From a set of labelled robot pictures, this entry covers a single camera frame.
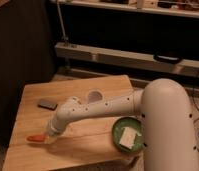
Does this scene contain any lower metal shelf rail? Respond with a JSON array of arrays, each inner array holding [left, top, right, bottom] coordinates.
[[55, 42, 199, 78]]

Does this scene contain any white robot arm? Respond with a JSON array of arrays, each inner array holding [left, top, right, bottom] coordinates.
[[46, 79, 199, 171]]

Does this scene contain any white ceramic cup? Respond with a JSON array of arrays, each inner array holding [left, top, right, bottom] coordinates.
[[87, 90, 103, 103]]

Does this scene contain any metal shelf post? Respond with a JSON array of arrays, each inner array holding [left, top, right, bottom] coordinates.
[[56, 0, 69, 46]]

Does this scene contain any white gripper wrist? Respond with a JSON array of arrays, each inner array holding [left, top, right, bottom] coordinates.
[[43, 120, 63, 143]]

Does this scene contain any wooden table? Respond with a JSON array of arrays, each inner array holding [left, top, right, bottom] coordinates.
[[2, 75, 135, 171]]

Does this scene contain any green round plate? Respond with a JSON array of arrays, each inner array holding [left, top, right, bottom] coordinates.
[[112, 117, 143, 154]]

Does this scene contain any black handle on shelf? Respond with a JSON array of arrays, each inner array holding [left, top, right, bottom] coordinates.
[[153, 55, 182, 64]]

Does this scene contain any upper shelf board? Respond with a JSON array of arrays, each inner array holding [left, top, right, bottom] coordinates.
[[49, 0, 199, 18]]

